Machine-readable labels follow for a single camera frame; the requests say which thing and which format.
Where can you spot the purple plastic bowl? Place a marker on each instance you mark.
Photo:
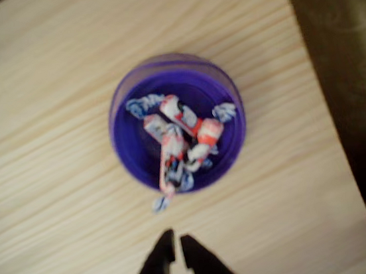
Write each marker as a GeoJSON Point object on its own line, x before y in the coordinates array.
{"type": "Point", "coordinates": [130, 143]}

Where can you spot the olive patterned fabric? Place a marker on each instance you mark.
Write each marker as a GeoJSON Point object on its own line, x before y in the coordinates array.
{"type": "Point", "coordinates": [352, 72]}

